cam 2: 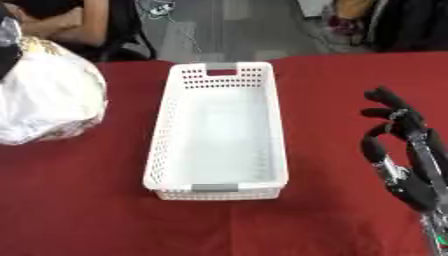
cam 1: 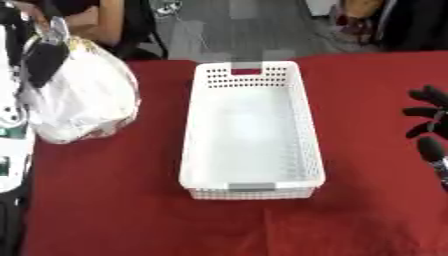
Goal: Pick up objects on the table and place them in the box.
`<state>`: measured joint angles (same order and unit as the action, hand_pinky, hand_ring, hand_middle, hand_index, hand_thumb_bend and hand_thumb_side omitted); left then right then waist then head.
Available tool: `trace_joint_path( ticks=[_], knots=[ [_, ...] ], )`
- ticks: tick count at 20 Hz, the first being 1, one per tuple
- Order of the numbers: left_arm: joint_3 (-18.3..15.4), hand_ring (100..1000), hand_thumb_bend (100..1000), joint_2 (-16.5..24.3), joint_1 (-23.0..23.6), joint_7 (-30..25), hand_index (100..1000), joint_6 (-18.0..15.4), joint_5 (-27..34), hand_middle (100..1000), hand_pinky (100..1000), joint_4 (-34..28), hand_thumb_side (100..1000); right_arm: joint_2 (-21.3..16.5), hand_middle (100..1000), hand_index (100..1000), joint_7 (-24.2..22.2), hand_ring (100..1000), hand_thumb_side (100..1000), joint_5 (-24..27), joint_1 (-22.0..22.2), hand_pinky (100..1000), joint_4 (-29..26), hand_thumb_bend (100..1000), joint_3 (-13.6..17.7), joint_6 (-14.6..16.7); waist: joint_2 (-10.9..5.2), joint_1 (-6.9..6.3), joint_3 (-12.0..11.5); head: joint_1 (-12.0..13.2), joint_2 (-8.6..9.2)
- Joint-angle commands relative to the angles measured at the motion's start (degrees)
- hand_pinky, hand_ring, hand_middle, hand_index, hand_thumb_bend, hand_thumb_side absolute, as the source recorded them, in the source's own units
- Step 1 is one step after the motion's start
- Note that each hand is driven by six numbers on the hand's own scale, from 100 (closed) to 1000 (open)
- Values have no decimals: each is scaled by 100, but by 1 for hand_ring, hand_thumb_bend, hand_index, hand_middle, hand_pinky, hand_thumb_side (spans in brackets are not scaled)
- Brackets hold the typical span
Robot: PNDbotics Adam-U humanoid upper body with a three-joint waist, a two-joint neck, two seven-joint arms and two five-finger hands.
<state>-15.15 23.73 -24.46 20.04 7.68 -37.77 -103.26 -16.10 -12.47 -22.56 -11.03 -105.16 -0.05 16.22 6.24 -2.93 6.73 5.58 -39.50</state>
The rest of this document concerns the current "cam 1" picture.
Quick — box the white perforated plastic basket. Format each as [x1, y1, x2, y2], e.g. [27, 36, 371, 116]
[176, 60, 328, 201]

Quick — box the white shiny plastic bag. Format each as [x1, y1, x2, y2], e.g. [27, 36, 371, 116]
[17, 34, 144, 145]

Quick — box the person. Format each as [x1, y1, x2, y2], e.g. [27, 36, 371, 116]
[10, 0, 172, 62]

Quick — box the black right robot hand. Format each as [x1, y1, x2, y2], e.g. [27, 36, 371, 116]
[400, 84, 448, 192]

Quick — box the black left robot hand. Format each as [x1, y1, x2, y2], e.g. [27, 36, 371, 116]
[21, 17, 74, 90]

